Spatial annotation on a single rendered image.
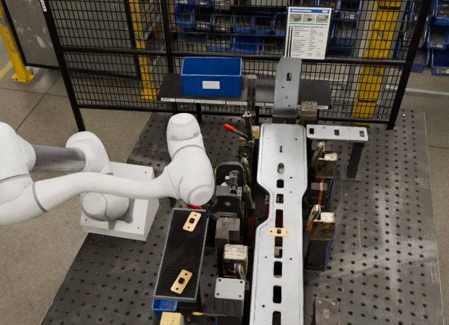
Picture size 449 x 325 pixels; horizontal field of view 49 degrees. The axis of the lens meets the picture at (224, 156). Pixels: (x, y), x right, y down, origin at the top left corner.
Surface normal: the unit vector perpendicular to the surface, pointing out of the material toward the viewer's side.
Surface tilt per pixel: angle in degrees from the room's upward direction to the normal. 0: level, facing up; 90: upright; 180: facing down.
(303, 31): 90
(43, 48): 91
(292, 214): 0
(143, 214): 44
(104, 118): 0
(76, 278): 0
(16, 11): 90
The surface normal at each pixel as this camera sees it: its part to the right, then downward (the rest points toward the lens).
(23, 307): -0.02, -0.71
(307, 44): -0.10, 0.70
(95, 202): -0.11, 0.07
